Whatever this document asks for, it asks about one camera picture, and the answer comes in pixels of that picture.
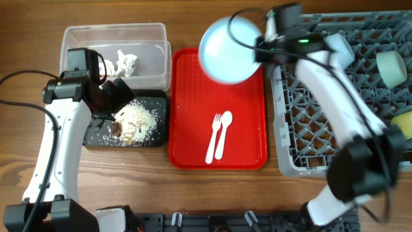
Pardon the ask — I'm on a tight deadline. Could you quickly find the yellow plastic cup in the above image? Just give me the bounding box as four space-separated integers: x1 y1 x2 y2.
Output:
391 111 412 139

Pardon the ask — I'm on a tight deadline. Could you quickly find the light blue plate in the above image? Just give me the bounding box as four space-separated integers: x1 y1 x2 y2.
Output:
198 17 261 84

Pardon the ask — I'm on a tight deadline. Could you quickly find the black waste tray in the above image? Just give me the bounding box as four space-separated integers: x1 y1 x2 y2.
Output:
83 89 169 147

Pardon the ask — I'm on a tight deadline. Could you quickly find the grey dishwasher rack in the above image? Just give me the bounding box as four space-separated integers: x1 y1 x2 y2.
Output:
267 10 411 177

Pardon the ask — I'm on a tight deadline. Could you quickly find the white tissue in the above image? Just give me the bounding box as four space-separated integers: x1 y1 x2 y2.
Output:
99 50 137 77

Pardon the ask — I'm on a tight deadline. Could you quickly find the mint green bowl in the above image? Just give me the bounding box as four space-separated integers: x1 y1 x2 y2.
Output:
376 51 407 89

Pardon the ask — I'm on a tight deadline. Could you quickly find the white plastic fork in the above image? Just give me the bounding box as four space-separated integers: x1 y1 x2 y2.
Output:
205 113 221 164

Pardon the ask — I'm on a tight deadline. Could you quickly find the red plastic tray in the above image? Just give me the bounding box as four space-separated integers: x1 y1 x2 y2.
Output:
168 48 268 170

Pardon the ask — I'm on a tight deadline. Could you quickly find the blue bowl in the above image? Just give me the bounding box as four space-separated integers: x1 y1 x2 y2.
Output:
324 34 355 68

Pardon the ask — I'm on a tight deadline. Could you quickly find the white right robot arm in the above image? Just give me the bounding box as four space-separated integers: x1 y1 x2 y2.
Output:
255 35 406 231

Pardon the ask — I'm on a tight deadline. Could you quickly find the rice food waste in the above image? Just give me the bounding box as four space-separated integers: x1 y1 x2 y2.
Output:
99 97 165 147

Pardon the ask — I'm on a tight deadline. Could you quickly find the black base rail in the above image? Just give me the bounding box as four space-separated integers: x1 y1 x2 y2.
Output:
131 209 361 232

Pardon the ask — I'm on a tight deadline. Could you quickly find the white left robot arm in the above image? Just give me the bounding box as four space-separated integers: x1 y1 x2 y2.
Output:
3 77 139 231

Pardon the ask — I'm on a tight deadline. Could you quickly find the clear plastic bin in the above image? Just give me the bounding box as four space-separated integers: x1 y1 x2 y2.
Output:
60 23 171 91

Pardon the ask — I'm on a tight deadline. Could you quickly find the white plastic spoon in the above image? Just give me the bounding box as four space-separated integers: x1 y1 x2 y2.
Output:
214 111 233 160

